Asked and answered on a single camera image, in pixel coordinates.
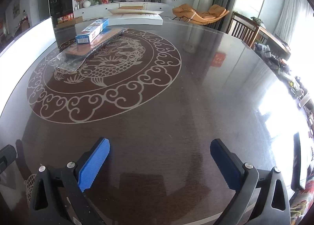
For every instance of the red flower vase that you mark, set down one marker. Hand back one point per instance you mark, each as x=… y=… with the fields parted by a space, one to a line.
x=80 y=0

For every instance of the white flat cardboard box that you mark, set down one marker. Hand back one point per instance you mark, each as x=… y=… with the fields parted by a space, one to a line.
x=134 y=17

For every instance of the clear packet of brown items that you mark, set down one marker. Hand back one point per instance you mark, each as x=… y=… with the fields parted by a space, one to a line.
x=73 y=56

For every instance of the wooden dining chair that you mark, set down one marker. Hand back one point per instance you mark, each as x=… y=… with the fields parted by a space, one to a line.
x=243 y=28

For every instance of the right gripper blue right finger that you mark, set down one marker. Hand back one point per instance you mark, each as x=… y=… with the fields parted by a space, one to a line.
x=230 y=166

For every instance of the orange lounge chair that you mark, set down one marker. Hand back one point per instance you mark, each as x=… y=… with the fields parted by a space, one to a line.
x=187 y=14

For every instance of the white tv cabinet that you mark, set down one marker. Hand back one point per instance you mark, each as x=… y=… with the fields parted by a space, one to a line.
x=105 y=10

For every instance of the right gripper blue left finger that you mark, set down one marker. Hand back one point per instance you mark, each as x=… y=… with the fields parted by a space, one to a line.
x=91 y=162

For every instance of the blue white ointment box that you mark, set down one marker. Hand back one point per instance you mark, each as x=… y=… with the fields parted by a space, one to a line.
x=92 y=31

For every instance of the white storage box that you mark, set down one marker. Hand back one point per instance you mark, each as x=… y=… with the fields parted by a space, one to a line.
x=21 y=53

